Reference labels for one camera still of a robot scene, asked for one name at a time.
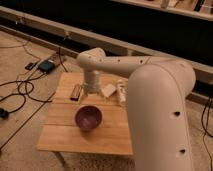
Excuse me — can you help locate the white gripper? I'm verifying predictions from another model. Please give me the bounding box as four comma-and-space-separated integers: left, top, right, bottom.
81, 70, 104, 99

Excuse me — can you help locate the purple ceramic bowl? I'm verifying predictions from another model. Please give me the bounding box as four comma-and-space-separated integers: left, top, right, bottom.
75, 105, 102, 131

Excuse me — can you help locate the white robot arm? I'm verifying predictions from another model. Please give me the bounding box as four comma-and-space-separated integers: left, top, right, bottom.
77, 48, 196, 171

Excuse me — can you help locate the white rectangular block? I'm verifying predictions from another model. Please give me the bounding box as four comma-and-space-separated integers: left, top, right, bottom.
101, 84, 116, 98

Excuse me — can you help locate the dark brown rectangular box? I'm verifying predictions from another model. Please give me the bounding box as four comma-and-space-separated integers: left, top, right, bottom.
70, 84, 83, 101

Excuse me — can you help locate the wooden table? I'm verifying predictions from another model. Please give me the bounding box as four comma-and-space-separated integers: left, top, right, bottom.
37, 73, 133, 155

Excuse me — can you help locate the white bottle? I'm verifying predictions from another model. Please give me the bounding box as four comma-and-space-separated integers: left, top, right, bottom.
116, 80, 126, 107

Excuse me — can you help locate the black power adapter box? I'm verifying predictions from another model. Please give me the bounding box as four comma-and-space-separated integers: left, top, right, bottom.
38, 60, 55, 73

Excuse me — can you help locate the small black device on floor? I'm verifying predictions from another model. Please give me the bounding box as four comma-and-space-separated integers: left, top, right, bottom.
25, 62, 37, 70

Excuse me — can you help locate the black plug on floor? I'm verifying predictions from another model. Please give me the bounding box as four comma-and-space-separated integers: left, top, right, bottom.
0, 108, 9, 119

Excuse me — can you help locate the black cable on floor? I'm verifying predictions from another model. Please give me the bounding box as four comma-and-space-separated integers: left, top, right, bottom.
0, 39, 68, 151

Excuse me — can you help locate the black cable right side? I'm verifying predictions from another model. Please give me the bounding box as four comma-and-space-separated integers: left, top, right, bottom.
200, 96, 213, 164

